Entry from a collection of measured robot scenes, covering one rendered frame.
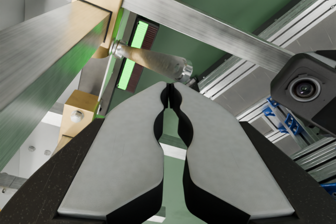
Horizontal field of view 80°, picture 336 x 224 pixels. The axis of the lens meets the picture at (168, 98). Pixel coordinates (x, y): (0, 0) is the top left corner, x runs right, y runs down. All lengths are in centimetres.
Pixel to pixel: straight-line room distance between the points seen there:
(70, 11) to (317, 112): 23
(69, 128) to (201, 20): 29
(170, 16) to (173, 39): 91
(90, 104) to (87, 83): 12
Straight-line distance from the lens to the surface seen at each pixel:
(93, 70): 48
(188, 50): 119
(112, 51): 28
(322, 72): 20
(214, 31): 27
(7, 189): 63
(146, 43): 43
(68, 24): 18
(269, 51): 30
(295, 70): 20
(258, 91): 117
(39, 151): 84
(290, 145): 155
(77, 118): 37
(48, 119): 42
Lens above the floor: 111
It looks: 57 degrees down
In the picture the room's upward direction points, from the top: 178 degrees clockwise
